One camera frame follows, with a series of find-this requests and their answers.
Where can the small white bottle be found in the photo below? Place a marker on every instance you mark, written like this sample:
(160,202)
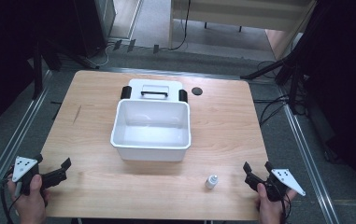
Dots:
(211,181)

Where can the metal floor rail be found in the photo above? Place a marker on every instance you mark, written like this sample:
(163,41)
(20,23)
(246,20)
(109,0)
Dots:
(9,149)
(309,161)

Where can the white plastic storage box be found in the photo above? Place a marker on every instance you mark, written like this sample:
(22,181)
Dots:
(151,130)

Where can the dark cabinet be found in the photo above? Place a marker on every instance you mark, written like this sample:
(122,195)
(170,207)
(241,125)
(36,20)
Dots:
(94,25)

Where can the black tripod stand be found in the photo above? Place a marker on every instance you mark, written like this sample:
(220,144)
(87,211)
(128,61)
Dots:
(286,68)

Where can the person's right hand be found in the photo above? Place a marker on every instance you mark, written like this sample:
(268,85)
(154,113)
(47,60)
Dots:
(270,210)

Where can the beige wooden bench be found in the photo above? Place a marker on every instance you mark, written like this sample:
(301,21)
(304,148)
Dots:
(238,14)

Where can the black metal stand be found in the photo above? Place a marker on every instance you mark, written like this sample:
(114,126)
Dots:
(38,71)

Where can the dark curtain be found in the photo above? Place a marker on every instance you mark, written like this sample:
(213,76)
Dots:
(1,62)
(347,77)

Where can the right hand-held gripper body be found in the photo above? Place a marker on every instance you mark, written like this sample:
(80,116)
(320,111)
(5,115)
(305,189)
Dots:
(280,182)

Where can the black round table grommet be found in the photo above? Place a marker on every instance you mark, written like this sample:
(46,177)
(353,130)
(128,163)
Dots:
(196,91)

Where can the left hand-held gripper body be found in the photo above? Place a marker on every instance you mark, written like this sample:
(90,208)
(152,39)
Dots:
(24,168)

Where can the person's left hand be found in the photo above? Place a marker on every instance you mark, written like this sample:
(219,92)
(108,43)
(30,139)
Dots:
(31,202)

